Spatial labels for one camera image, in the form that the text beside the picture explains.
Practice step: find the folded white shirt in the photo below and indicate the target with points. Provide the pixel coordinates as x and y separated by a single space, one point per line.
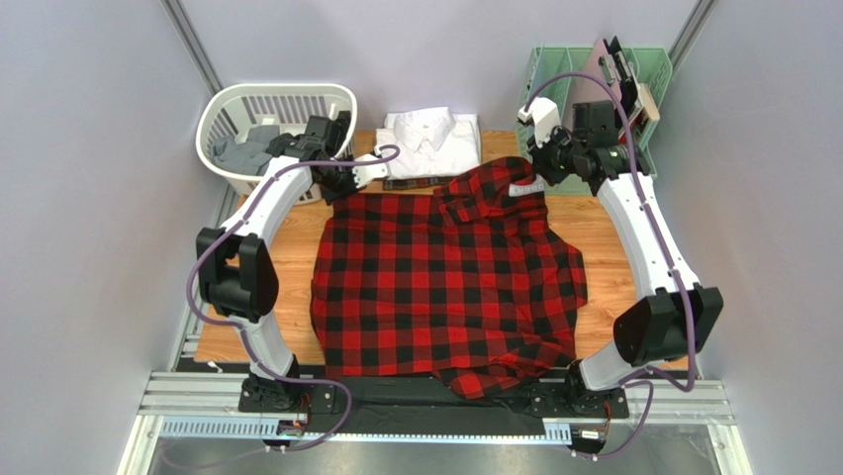
433 142

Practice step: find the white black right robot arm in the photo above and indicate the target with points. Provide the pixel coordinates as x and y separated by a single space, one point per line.
674 313

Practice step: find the black shirt in basket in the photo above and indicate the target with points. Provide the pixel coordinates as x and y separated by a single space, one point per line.
286 145

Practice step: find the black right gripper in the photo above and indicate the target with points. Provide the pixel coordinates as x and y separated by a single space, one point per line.
549 170

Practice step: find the green file organizer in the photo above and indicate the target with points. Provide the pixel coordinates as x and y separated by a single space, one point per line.
608 99

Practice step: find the folded tartan shirt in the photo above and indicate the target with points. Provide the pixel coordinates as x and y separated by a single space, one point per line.
406 185

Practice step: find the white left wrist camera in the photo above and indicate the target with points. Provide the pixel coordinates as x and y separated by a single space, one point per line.
369 168

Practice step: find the red black plaid shirt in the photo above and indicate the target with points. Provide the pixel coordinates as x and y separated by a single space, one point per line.
468 284

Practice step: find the grey shirt in basket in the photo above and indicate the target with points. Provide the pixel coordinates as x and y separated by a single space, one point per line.
248 157

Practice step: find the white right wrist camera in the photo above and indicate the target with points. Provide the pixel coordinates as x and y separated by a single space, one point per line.
542 114

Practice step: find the pink clipboard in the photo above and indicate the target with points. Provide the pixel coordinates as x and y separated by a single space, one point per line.
583 90

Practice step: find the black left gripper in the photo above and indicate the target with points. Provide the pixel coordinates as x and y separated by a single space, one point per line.
350 188

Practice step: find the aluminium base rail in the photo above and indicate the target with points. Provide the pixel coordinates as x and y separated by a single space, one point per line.
656 404

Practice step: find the red book in organizer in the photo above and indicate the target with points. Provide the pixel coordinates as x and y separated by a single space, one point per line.
644 114

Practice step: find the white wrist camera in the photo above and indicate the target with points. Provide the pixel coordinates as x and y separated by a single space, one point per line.
542 114
369 168

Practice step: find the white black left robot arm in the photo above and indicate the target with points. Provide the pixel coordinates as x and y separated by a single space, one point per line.
234 273

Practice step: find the black clipboard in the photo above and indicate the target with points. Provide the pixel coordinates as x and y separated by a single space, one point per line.
619 73

